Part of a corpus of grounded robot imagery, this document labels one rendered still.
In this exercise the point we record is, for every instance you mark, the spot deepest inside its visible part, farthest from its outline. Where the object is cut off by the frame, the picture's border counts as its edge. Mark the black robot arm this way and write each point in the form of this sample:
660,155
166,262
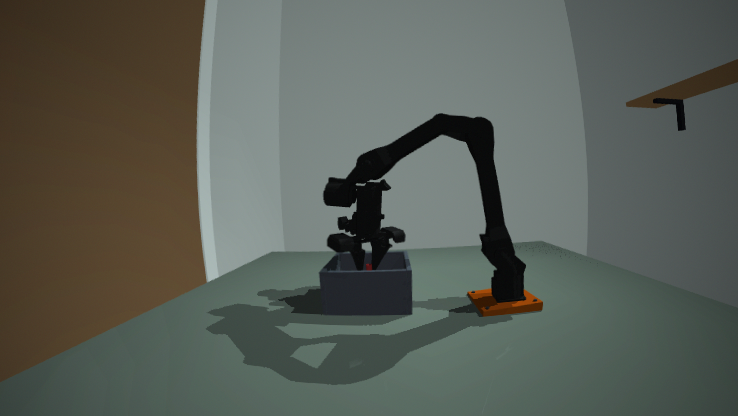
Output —
478,133

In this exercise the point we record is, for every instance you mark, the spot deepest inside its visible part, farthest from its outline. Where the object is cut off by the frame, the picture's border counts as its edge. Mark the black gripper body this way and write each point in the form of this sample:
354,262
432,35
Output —
368,229

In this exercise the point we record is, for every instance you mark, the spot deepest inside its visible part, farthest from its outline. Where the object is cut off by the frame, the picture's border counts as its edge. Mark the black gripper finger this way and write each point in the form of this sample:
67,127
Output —
378,252
358,257

